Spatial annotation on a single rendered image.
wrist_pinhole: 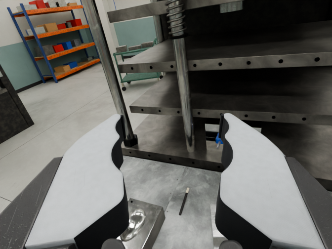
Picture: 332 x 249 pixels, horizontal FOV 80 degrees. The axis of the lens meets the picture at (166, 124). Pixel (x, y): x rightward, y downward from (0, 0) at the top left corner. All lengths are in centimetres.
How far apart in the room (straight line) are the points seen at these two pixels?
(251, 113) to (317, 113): 25
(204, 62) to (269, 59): 26
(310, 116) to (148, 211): 76
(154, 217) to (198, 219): 17
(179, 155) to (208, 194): 32
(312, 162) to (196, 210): 61
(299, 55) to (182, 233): 79
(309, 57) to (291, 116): 25
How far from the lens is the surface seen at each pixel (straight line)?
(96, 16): 111
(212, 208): 75
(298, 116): 103
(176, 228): 85
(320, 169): 115
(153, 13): 103
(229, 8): 116
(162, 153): 118
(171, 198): 93
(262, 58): 92
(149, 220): 80
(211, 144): 114
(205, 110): 104
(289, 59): 93
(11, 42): 771
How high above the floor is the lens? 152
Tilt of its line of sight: 30 degrees down
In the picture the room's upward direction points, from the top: 11 degrees counter-clockwise
